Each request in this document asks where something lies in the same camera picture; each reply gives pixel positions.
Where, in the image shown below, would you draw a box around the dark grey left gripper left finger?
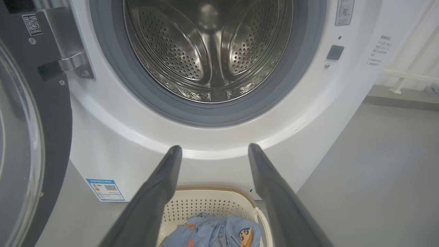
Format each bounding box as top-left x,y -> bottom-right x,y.
99,145 -> 183,247

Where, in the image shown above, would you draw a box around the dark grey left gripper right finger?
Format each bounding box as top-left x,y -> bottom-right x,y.
248,143 -> 335,247

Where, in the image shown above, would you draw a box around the blue cartoon print garment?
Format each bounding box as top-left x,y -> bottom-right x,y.
164,213 -> 262,247

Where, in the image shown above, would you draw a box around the round glass washing machine door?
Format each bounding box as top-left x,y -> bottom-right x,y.
0,0 -> 95,247

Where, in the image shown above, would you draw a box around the cream perforated laundry basket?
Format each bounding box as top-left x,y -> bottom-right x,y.
156,185 -> 275,247

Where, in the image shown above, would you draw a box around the white front-load washing machine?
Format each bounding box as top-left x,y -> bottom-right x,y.
67,0 -> 429,203

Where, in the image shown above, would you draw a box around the grey rubber door gasket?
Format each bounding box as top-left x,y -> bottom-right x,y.
90,0 -> 327,128

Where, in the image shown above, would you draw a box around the chrome door hinge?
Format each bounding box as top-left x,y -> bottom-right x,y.
38,51 -> 95,81

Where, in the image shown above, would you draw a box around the black door lock socket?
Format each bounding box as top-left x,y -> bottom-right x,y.
327,45 -> 345,60

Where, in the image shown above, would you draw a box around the white QR door sticker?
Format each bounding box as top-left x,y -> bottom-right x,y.
22,14 -> 44,36

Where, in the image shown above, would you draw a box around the blue energy label sticker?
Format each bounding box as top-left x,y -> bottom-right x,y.
86,178 -> 126,202

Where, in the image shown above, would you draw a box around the stainless steel washer drum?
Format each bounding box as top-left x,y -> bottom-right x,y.
123,0 -> 294,103

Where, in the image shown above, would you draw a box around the grey warning sticker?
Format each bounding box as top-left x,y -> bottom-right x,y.
335,0 -> 355,26

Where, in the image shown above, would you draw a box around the white metal railing frame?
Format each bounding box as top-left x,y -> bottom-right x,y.
377,0 -> 439,95

